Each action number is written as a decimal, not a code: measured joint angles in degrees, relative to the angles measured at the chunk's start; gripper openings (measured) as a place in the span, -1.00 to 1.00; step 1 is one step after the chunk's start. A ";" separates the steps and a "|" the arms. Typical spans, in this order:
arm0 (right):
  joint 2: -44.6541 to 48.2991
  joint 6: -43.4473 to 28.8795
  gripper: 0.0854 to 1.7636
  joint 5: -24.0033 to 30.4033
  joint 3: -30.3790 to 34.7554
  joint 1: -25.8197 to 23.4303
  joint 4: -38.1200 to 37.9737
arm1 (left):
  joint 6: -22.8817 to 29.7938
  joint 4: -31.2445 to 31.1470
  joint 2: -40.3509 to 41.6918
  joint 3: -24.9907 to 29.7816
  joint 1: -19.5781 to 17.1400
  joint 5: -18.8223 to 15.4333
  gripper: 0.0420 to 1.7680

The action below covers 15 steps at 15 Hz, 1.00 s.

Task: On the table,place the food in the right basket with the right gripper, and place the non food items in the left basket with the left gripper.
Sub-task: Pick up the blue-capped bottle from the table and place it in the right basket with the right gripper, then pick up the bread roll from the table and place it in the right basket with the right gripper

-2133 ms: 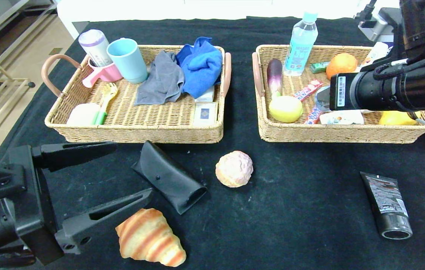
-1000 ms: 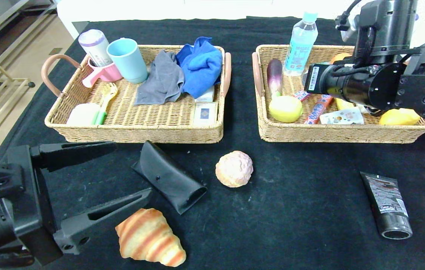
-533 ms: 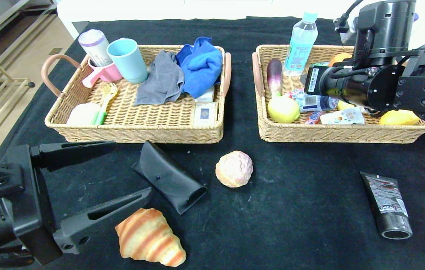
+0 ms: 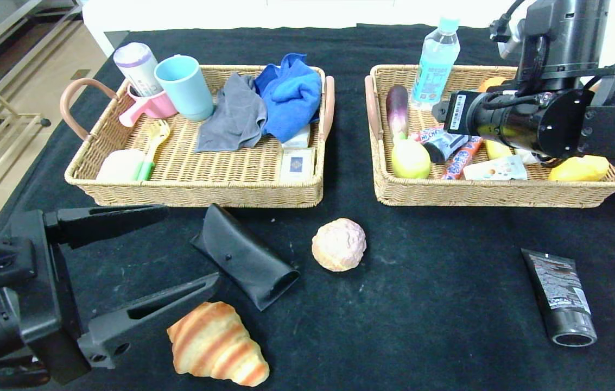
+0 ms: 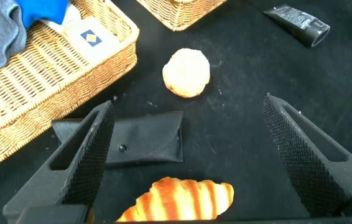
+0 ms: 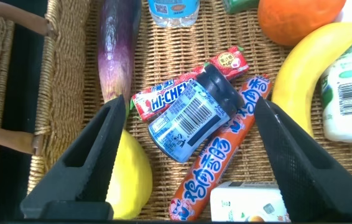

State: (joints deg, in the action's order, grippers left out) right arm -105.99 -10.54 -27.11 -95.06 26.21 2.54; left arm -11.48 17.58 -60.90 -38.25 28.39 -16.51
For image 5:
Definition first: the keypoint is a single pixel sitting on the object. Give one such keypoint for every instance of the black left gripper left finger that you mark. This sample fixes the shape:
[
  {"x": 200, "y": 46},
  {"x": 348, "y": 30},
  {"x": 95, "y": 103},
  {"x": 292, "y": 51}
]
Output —
[{"x": 79, "y": 161}]

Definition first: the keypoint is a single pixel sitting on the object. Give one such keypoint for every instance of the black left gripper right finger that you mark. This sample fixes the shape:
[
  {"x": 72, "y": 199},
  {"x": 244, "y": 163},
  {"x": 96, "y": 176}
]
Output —
[{"x": 313, "y": 161}]

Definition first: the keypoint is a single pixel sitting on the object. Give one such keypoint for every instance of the round cream puff bread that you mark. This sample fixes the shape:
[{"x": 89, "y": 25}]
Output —
[{"x": 186, "y": 73}]

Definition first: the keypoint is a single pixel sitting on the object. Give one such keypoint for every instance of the black cosmetic tube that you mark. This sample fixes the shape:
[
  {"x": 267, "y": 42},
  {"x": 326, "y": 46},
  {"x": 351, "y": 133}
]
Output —
[{"x": 297, "y": 23}]

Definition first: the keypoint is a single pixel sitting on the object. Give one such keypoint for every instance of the black leather glasses case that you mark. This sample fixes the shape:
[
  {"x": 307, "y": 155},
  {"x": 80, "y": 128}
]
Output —
[{"x": 148, "y": 140}]

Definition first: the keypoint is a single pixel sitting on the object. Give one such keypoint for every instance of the black table cloth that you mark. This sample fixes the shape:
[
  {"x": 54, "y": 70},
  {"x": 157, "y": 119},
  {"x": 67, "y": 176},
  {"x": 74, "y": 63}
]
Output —
[{"x": 241, "y": 140}]

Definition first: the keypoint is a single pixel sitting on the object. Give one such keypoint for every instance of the striped golden croissant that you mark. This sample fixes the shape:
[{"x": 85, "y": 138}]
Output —
[{"x": 179, "y": 200}]

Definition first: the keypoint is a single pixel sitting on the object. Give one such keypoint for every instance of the card box blue diamond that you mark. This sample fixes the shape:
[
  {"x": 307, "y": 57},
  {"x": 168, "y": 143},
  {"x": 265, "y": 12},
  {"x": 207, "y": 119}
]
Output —
[{"x": 101, "y": 45}]

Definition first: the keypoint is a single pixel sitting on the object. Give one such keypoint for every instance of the plain white small box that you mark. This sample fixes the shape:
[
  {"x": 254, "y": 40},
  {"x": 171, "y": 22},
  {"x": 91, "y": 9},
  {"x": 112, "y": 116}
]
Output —
[{"x": 70, "y": 20}]

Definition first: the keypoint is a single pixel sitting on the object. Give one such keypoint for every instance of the blue cloth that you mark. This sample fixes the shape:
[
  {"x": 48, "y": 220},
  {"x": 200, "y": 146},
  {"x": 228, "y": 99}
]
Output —
[{"x": 42, "y": 9}]

